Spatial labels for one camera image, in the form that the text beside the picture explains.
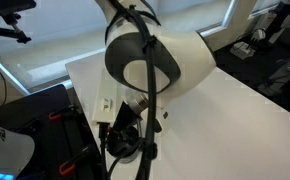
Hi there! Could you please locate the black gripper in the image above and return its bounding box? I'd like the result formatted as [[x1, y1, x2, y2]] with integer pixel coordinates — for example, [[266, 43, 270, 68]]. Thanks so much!
[[105, 125, 143, 158]]

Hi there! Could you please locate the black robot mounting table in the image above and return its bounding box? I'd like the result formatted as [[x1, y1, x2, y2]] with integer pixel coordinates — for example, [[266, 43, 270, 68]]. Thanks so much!
[[0, 83, 101, 180]]

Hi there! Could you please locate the white power strip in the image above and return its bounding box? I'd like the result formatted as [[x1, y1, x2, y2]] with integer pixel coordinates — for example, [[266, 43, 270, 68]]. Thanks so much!
[[229, 40, 257, 61]]

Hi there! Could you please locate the black white round device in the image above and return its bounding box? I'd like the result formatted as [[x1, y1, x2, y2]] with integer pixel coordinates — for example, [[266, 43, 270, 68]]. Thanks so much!
[[250, 27, 269, 45]]

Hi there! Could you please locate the grey machine with label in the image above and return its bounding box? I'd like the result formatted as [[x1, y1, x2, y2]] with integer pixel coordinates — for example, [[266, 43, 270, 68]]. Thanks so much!
[[257, 49, 290, 98]]

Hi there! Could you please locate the black equipment stand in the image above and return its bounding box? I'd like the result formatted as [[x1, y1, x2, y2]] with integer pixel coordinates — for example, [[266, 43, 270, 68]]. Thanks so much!
[[264, 0, 290, 51]]

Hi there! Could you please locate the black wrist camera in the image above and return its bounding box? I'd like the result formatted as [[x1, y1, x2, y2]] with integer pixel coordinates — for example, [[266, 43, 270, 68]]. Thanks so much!
[[112, 100, 143, 134]]

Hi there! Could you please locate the black cable bundle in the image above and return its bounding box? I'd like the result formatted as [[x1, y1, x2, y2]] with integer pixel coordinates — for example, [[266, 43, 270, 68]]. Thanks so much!
[[98, 0, 163, 180]]

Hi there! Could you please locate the black clamp with orange handle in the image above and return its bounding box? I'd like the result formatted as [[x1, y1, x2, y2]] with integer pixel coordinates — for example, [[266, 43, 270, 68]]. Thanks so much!
[[48, 104, 81, 122], [58, 143, 96, 177]]

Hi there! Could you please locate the white window frame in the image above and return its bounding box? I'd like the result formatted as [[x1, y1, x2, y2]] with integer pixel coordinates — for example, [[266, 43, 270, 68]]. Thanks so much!
[[0, 0, 269, 98]]

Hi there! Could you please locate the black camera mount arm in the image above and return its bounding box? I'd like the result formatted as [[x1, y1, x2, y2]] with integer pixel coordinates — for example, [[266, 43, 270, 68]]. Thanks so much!
[[0, 0, 38, 45]]

